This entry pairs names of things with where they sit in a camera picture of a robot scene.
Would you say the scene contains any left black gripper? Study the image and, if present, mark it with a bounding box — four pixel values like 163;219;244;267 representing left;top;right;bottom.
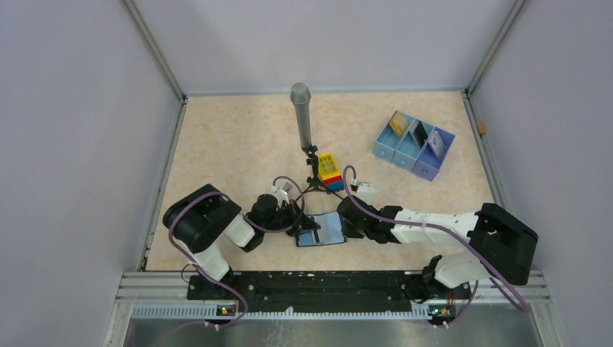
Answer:
262;199;320;237

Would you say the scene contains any dark blue card holder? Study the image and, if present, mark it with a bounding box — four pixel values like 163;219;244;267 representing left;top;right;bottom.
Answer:
308;212;347;247

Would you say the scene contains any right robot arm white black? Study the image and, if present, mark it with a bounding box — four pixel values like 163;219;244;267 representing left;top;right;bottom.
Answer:
337;196;539;298

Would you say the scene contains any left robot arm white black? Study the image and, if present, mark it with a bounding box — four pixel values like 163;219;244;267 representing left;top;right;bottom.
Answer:
163;184;320;299

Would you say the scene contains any gold credit card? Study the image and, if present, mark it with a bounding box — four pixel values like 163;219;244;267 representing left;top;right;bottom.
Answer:
388;111;411;139

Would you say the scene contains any black credit card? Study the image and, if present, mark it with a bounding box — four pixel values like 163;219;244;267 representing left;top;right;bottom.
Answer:
408;120;428;148

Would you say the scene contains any silver credit card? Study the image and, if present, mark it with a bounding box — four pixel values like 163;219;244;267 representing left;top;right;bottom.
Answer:
428;130;447;161

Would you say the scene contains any black tripod stand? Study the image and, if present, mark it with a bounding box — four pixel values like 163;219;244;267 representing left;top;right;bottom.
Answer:
296;145;343;202

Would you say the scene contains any yellow red blue toy block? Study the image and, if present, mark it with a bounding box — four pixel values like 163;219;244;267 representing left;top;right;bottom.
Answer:
318;153;344;192

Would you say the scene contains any light blue drawer middle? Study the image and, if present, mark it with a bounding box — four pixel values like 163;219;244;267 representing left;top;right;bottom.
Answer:
393;119;434;171

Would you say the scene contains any light blue drawer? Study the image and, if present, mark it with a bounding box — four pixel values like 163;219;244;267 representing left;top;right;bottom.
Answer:
372;113;414;163
393;119;434;171

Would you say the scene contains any light blue drawer left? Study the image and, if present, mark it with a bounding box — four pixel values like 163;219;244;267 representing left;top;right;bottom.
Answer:
372;113;414;163

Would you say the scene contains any purple drawer right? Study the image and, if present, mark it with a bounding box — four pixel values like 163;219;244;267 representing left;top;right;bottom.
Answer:
412;127;455;182

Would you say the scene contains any grey microphone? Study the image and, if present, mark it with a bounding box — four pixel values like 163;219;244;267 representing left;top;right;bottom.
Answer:
290;82;312;150

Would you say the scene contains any small wooden knob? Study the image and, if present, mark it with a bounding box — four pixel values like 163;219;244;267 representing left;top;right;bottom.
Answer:
475;121;486;136

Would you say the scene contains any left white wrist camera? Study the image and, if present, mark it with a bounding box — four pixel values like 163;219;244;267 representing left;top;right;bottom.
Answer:
272;182;293;207

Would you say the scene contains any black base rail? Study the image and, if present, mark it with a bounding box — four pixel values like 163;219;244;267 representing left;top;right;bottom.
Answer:
187;270;473;314

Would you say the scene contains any white cable duct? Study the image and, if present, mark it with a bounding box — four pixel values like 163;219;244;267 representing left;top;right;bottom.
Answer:
132;304;432;320

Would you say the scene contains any aluminium frame front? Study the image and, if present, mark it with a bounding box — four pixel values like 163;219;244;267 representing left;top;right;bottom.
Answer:
103;270;568;346

